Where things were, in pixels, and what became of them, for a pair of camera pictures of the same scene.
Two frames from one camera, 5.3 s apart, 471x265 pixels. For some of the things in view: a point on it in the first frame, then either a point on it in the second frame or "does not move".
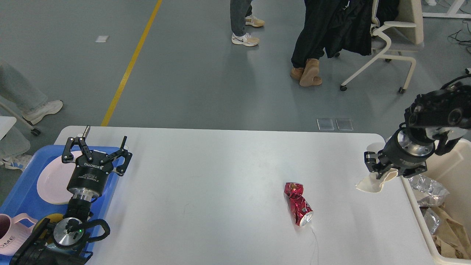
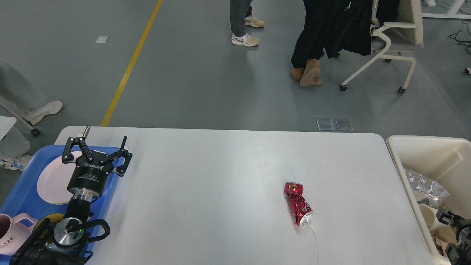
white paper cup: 371,184 -> 444,232
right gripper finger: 374,165 -> 448,218
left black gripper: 88,179 does not move
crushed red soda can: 302,210 does not move
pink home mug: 12,234 does not move
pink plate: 53,179 does not move
